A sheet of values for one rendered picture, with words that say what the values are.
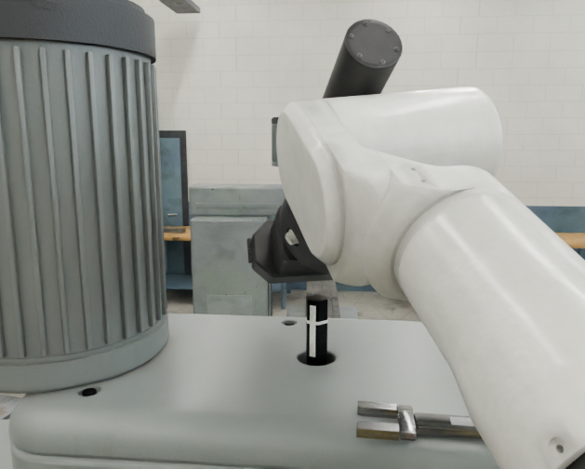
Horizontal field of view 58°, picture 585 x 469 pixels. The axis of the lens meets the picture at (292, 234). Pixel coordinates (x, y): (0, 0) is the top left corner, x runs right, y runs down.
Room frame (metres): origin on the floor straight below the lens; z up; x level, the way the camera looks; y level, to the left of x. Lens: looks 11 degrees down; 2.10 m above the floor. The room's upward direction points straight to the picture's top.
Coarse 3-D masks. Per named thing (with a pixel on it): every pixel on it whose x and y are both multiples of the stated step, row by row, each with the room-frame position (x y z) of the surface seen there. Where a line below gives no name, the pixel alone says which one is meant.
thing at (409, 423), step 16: (368, 416) 0.37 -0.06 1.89; (384, 416) 0.36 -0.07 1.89; (400, 416) 0.35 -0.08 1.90; (416, 416) 0.35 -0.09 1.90; (432, 416) 0.35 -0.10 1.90; (448, 416) 0.35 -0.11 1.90; (464, 416) 0.35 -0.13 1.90; (368, 432) 0.34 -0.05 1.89; (384, 432) 0.33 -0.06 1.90; (400, 432) 0.33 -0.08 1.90; (416, 432) 0.33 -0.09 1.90; (432, 432) 0.34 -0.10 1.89; (448, 432) 0.34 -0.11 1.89; (464, 432) 0.34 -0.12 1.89
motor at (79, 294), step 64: (0, 0) 0.40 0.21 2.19; (64, 0) 0.42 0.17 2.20; (128, 0) 0.47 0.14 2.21; (0, 64) 0.40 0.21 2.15; (64, 64) 0.42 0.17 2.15; (128, 64) 0.46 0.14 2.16; (0, 128) 0.40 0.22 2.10; (64, 128) 0.42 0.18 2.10; (128, 128) 0.45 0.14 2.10; (0, 192) 0.40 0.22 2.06; (64, 192) 0.41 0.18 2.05; (128, 192) 0.45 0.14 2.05; (0, 256) 0.40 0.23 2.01; (64, 256) 0.41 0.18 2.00; (128, 256) 0.45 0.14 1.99; (0, 320) 0.40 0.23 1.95; (64, 320) 0.41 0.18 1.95; (128, 320) 0.45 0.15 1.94; (0, 384) 0.40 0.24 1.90; (64, 384) 0.40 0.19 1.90
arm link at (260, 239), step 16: (272, 224) 0.47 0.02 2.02; (288, 224) 0.38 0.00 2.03; (256, 240) 0.46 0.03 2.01; (272, 240) 0.46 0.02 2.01; (288, 240) 0.39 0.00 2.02; (304, 240) 0.37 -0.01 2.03; (256, 256) 0.45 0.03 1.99; (272, 256) 0.45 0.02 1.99; (288, 256) 0.42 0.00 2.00; (304, 256) 0.39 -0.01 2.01; (256, 272) 0.47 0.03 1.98; (272, 272) 0.45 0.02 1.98; (288, 272) 0.45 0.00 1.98; (304, 272) 0.45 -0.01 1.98; (320, 272) 0.40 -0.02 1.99
